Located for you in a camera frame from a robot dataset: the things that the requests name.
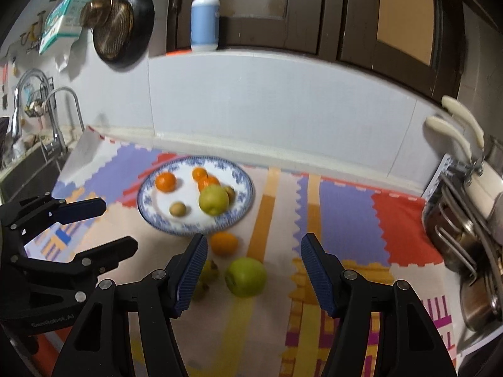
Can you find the blue-rimmed white plate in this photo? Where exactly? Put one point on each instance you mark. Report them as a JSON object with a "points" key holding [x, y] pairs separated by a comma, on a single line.
{"points": [[157, 212]]}

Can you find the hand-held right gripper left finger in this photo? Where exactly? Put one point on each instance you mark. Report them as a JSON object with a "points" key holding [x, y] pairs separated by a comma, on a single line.
{"points": [[191, 277]]}

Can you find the small orange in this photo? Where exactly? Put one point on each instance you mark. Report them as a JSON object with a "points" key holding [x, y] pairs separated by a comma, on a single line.
{"points": [[224, 243]]}

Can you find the copper ladle pot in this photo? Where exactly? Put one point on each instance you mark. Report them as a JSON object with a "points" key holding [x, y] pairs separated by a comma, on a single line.
{"points": [[94, 11]]}

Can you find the golden metal strainer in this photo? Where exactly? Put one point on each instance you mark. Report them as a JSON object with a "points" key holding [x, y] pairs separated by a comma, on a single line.
{"points": [[116, 31]]}

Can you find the colourful patterned tablecloth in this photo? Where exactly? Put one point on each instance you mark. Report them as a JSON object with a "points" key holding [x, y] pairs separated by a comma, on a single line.
{"points": [[346, 220]]}

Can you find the orange with stem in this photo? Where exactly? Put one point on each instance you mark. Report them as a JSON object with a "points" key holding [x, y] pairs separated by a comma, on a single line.
{"points": [[209, 182]]}

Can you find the steel kitchen sink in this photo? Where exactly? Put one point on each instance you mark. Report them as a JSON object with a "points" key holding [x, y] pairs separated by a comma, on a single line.
{"points": [[23, 172]]}

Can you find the blue pump soap bottle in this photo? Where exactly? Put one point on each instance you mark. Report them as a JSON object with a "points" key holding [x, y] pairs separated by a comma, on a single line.
{"points": [[204, 19]]}

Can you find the green and white tissue pack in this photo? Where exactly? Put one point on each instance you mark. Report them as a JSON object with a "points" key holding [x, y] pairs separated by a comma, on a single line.
{"points": [[63, 19]]}

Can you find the bicycle-shaped wall hook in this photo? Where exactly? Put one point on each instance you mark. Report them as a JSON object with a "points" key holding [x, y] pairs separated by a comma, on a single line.
{"points": [[33, 33]]}

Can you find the brown longan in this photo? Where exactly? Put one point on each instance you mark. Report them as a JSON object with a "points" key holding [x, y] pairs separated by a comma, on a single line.
{"points": [[178, 209], [230, 193]]}

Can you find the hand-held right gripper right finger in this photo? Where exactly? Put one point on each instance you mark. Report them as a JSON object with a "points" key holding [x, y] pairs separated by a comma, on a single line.
{"points": [[320, 277]]}

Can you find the green tomato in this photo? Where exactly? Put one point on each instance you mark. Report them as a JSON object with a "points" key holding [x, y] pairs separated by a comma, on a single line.
{"points": [[210, 271]]}

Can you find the black frying pan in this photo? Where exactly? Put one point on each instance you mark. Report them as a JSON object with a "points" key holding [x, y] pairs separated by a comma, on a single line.
{"points": [[139, 19]]}

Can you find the dark wooden window frame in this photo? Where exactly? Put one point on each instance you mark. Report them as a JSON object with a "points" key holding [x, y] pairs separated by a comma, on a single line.
{"points": [[334, 11]]}

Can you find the green apple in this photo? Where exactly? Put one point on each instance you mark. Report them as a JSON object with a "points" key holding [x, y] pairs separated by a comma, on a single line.
{"points": [[245, 277]]}

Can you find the large orange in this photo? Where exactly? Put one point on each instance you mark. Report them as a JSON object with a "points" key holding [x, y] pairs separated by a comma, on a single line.
{"points": [[165, 181]]}

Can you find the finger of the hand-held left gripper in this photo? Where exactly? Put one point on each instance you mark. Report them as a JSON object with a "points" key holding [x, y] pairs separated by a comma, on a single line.
{"points": [[82, 209], [110, 251]]}

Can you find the medium orange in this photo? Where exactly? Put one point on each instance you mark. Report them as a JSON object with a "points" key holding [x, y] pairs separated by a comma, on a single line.
{"points": [[199, 172]]}

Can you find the thin gooseneck faucet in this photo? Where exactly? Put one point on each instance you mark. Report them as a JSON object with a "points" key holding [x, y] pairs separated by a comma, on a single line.
{"points": [[76, 102]]}

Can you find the large chrome faucet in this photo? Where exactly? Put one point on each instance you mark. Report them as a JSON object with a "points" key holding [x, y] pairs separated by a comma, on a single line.
{"points": [[16, 121]]}

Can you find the yellow-green pear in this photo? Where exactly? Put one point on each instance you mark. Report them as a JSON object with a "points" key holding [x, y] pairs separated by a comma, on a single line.
{"points": [[213, 200]]}

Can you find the white dish rack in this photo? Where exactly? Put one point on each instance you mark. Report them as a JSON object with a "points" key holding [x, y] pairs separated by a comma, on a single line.
{"points": [[438, 176]]}

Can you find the stainless steel pot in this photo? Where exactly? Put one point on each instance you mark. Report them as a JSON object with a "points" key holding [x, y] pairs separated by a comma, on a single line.
{"points": [[456, 235], [479, 306]]}

